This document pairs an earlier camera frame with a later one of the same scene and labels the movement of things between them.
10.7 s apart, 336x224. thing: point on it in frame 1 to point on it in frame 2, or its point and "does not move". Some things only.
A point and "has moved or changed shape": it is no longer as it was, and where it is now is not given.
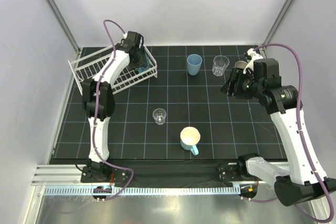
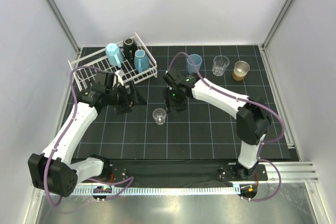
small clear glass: (159, 115) does not move
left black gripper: (142, 62) to (123, 108)
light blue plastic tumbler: (193, 63) does not move
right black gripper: (237, 76) to (179, 107)
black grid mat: (181, 115) does not move
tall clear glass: (220, 63) does not move
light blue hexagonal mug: (189, 138) has moved or changed shape
